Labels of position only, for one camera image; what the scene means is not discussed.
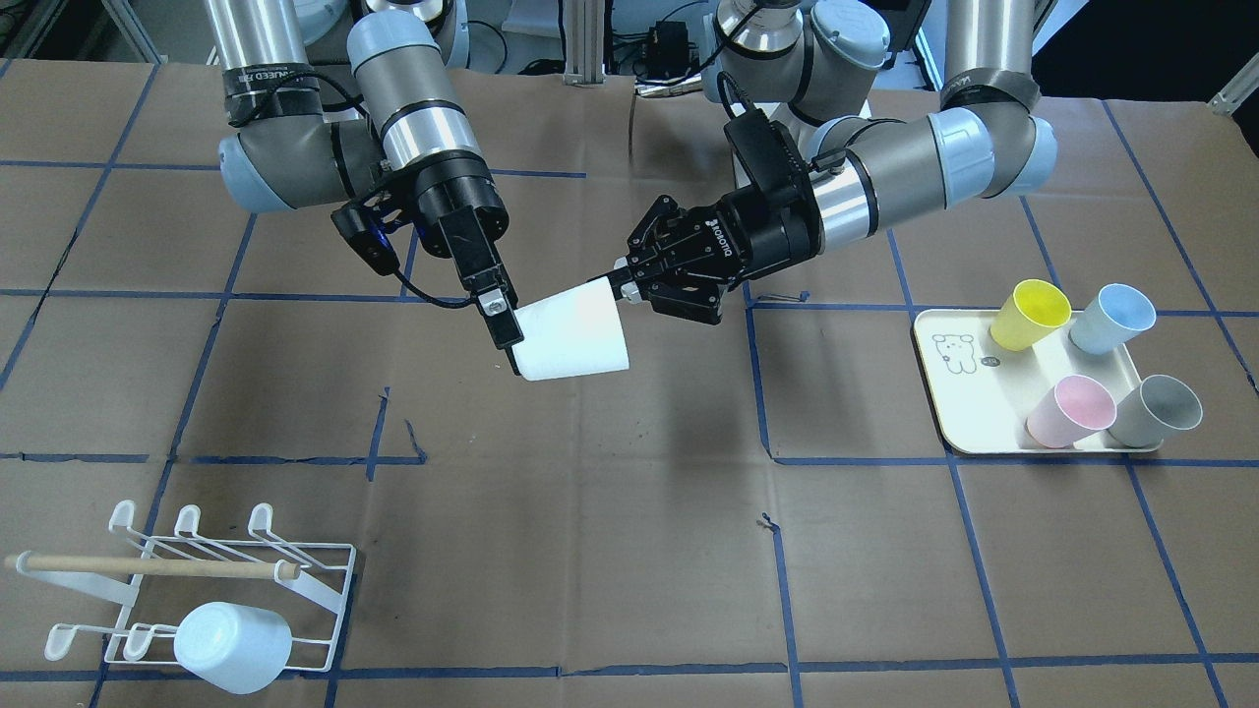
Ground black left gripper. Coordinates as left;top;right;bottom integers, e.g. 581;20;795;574
606;191;821;325

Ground grey cup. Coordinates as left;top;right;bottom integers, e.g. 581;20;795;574
1108;375;1204;448

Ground white wire cup rack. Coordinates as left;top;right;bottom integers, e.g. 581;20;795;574
5;501;358;673

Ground cream white cup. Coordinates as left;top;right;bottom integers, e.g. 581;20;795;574
511;277;630;382

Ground pink cup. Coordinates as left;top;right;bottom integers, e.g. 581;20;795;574
1026;375;1118;448

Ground yellow cup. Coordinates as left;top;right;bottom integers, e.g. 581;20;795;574
990;278;1073;351

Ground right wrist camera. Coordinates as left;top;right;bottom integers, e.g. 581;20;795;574
330;202;400;276

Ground cream plastic tray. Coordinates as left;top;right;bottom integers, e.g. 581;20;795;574
913;309;1142;454

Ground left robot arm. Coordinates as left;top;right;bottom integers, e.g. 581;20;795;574
601;1;1058;325

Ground light blue cup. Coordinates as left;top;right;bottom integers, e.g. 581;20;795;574
174;602;292;694
1066;283;1157;355

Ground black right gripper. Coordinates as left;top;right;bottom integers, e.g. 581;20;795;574
389;157;528;375

